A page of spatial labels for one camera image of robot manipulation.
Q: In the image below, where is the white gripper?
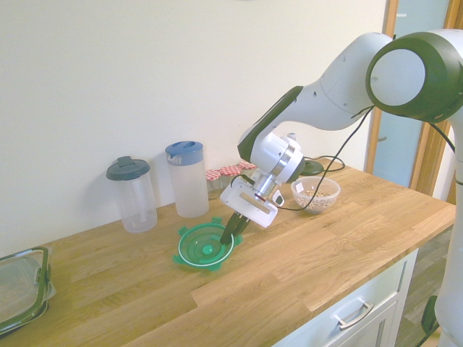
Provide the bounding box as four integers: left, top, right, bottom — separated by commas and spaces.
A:
219, 179, 279, 246

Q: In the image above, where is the green round container lid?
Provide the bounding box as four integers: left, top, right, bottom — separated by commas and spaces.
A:
172, 215, 245, 272

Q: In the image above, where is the jar red checkered lid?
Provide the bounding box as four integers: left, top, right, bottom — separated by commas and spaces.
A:
219, 166, 242, 189
237, 161, 257, 178
205, 168, 223, 200

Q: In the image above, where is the clear pitcher blue lid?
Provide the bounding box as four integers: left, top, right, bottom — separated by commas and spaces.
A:
164, 140, 210, 219

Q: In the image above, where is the clear plastic food bowl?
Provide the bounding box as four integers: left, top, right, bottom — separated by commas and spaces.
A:
290, 176, 342, 214

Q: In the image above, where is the clear pitcher dark lid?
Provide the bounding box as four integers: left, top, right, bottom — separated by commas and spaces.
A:
106, 155, 158, 234

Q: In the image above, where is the clear container with blue lid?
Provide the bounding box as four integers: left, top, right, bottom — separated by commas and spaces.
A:
0, 247, 56, 335

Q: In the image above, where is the black kettle base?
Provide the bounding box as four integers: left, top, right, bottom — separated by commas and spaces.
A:
300, 158, 324, 177

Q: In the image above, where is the wood framed glass door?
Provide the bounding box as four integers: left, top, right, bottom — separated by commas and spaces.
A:
364, 0, 463, 203

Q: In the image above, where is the ring cereal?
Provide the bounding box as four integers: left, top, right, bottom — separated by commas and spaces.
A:
301, 188, 336, 211

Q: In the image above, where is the black kettle base cable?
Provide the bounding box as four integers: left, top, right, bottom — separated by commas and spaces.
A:
303, 155, 345, 173

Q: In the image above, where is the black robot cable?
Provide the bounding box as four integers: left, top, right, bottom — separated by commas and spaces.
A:
231, 104, 456, 213

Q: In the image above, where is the white drawer with handle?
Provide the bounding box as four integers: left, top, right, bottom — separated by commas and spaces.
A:
271, 216, 456, 347

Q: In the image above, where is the silver drawer handle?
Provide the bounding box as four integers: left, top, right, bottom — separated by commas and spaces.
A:
334, 301, 374, 330
396, 260, 408, 294

